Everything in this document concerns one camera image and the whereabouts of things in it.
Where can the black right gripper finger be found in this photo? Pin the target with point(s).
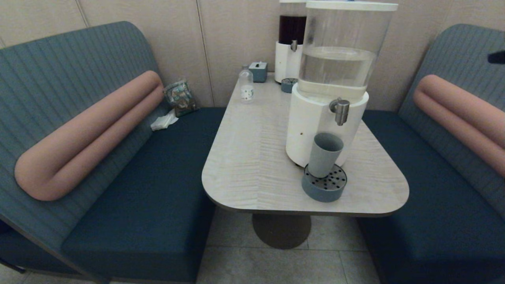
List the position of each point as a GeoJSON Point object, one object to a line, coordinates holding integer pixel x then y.
{"type": "Point", "coordinates": [498, 58]}

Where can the steel water dispenser tap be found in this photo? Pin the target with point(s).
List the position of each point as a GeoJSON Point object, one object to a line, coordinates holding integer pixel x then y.
{"type": "Point", "coordinates": [340, 112]}

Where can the grey plastic cup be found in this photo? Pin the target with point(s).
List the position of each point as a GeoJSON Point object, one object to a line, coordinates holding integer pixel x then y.
{"type": "Point", "coordinates": [324, 157]}

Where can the pink tubular bolster cushion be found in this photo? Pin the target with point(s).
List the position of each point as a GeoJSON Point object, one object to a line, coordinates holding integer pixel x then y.
{"type": "Point", "coordinates": [461, 114]}
{"type": "Point", "coordinates": [86, 134]}

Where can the teal upholstered booth sofa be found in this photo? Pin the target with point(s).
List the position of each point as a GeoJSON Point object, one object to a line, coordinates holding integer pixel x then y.
{"type": "Point", "coordinates": [158, 177]}
{"type": "Point", "coordinates": [434, 197]}

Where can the clear water dispenser white base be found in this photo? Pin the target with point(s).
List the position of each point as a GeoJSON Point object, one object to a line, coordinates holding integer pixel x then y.
{"type": "Point", "coordinates": [311, 126]}

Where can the small steel beverage tap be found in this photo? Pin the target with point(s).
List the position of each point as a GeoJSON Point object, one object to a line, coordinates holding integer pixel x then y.
{"type": "Point", "coordinates": [294, 45]}

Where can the small blue round drip tray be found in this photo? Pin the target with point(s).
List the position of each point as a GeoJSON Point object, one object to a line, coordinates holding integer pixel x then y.
{"type": "Point", "coordinates": [288, 86]}

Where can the dark beverage dispenser white base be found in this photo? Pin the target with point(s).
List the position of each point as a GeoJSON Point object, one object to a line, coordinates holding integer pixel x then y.
{"type": "Point", "coordinates": [286, 59]}

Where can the large blue round drip tray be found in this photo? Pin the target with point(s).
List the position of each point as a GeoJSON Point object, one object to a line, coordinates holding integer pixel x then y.
{"type": "Point", "coordinates": [323, 193]}

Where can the blue-grey tissue box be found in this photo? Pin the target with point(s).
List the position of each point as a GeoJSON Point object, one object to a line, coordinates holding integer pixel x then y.
{"type": "Point", "coordinates": [258, 72]}

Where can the clear plastic bottle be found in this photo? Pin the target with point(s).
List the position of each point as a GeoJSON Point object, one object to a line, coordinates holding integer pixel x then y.
{"type": "Point", "coordinates": [246, 88]}

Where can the patterned snack bag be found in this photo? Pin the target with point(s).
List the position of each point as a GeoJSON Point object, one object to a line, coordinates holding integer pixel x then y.
{"type": "Point", "coordinates": [180, 98]}

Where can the crumpled white tissue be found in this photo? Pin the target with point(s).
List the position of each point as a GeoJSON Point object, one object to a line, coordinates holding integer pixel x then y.
{"type": "Point", "coordinates": [163, 121]}

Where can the round grey table pedestal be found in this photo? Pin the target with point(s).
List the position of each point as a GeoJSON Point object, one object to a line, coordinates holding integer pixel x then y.
{"type": "Point", "coordinates": [281, 232]}

